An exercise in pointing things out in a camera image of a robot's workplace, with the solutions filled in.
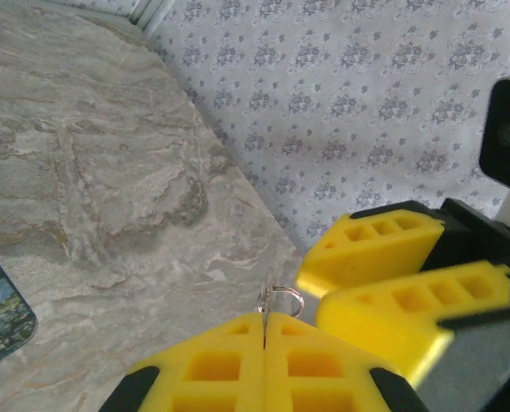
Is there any starry night painted box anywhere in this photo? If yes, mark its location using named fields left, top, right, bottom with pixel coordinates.
left=0, top=237, right=39, bottom=373

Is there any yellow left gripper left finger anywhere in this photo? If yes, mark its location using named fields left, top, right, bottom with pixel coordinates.
left=98, top=312, right=268, bottom=412

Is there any aluminium frame post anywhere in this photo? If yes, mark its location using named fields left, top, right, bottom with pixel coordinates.
left=127, top=0, right=171, bottom=39

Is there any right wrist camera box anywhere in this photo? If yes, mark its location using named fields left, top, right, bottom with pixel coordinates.
left=477, top=71, right=510, bottom=241

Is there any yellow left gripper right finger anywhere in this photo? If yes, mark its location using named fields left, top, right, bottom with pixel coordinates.
left=265, top=312, right=430, bottom=412

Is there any silver key ring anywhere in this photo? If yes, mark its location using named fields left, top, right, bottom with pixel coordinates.
left=258, top=283, right=307, bottom=319

